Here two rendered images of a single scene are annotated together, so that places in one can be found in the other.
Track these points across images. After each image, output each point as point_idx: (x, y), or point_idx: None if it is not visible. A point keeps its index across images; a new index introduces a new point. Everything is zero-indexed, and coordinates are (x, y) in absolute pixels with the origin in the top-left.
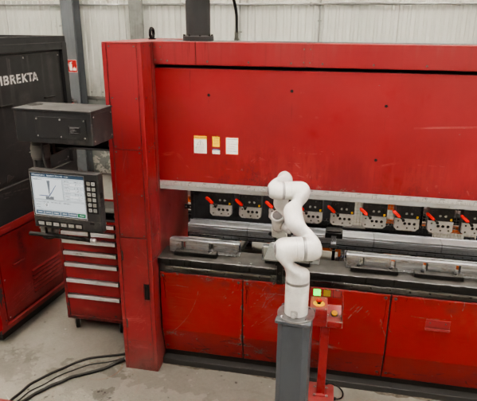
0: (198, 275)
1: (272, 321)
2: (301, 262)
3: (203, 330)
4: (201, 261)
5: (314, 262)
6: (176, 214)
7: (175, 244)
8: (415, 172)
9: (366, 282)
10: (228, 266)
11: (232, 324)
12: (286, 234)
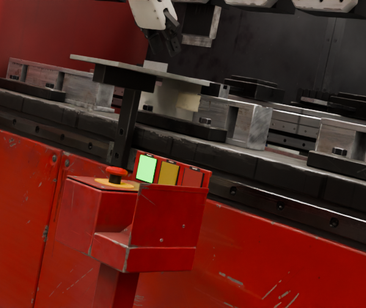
0: (2, 131)
1: (88, 289)
2: (193, 123)
3: None
4: (13, 93)
5: (235, 140)
6: (87, 54)
7: (14, 72)
8: None
9: (324, 193)
10: (47, 109)
11: (22, 279)
12: (156, 8)
